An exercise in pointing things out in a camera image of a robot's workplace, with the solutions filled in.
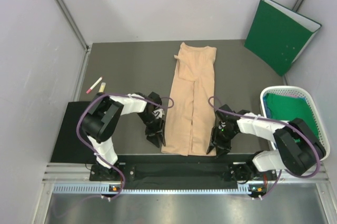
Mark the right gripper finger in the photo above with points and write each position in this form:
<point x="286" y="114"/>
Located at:
<point x="223" y="149"/>
<point x="212" y="145"/>

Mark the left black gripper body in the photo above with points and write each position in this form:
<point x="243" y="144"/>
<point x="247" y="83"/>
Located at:
<point x="154" y="124"/>

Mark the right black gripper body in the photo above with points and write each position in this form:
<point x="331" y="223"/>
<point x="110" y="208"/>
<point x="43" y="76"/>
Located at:
<point x="223" y="136"/>

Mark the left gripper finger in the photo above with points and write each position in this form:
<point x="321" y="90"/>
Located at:
<point x="161" y="134"/>
<point x="155" y="139"/>

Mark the beige t shirt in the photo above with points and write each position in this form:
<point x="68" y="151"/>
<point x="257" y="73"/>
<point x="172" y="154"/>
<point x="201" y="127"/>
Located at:
<point x="190" y="121"/>

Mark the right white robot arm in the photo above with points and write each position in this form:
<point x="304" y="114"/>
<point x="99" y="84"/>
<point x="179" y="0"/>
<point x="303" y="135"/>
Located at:
<point x="297" y="147"/>

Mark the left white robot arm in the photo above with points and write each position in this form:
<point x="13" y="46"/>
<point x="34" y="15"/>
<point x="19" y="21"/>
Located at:
<point x="100" y="121"/>

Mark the yellow marker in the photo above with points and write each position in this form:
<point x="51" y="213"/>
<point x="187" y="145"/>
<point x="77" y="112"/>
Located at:
<point x="102" y="87"/>

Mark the green t shirt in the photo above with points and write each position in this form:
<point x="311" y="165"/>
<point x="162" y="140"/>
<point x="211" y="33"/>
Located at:
<point x="287" y="108"/>

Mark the pink white pen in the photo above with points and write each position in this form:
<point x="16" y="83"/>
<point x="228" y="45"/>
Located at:
<point x="94" y="85"/>

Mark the white perforated laundry basket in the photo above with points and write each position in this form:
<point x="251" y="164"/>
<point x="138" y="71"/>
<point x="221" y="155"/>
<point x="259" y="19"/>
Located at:
<point x="297" y="92"/>

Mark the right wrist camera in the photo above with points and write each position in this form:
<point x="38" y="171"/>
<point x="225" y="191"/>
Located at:
<point x="224" y="113"/>

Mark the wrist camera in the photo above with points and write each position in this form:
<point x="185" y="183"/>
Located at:
<point x="224" y="113"/>
<point x="154" y="97"/>

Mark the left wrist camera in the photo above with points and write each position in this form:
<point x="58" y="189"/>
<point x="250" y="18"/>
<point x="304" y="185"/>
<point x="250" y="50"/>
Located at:
<point x="154" y="97"/>

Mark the green ring binder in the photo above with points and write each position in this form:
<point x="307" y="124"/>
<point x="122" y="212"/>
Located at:
<point x="278" y="35"/>

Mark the slotted grey cable duct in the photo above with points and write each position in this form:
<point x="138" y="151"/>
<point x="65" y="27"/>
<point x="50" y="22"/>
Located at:
<point x="112" y="189"/>

